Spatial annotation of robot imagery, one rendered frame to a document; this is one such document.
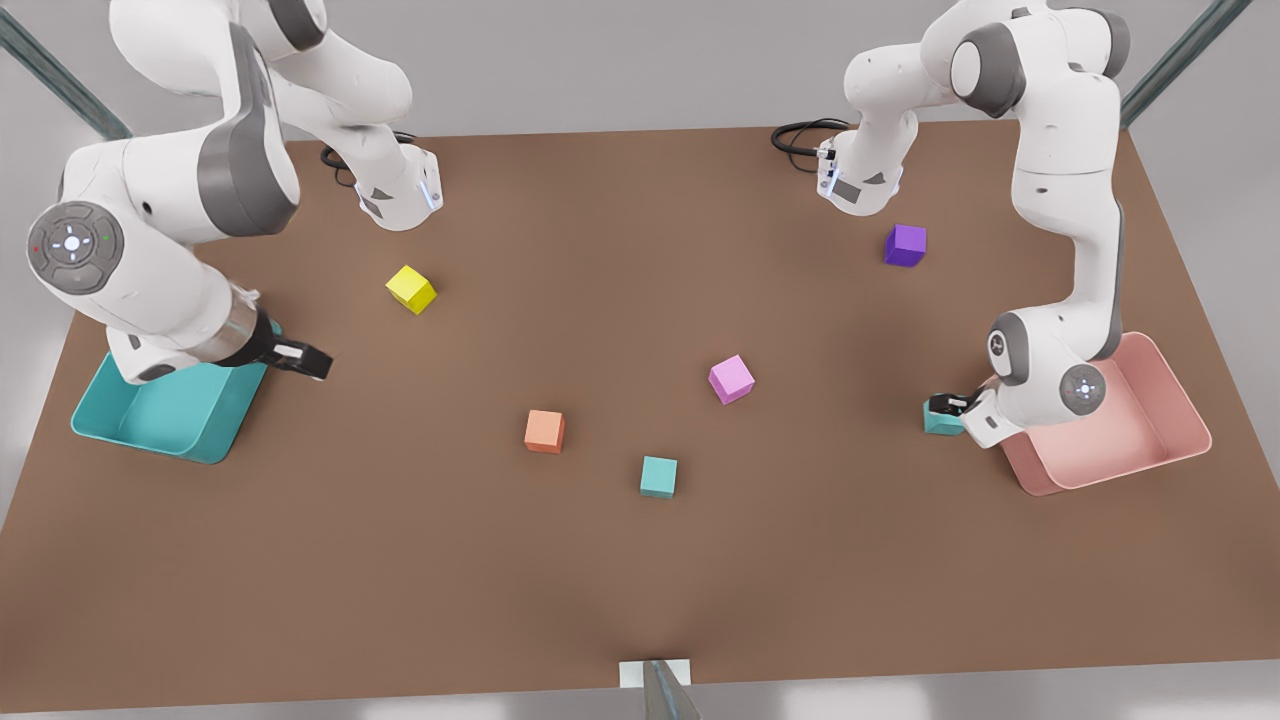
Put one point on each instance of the teal tray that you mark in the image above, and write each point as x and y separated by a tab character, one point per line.
170	410

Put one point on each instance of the pink tray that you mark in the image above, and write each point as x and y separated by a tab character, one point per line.
1120	420

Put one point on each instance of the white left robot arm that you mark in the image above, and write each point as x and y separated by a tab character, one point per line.
1060	200

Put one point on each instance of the pink cube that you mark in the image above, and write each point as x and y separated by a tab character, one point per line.
731	379

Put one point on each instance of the yellow cube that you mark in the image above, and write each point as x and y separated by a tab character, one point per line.
411	289

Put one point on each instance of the silver frame post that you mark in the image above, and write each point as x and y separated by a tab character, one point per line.
662	690
60	78
1180	60

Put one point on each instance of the teal blue cube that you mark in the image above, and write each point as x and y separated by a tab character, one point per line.
658	477
940	421

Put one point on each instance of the purple cube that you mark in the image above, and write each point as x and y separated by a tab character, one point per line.
905	245

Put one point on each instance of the orange cube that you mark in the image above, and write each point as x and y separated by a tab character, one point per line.
544	431

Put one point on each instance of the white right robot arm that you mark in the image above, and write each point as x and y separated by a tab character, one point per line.
150	200

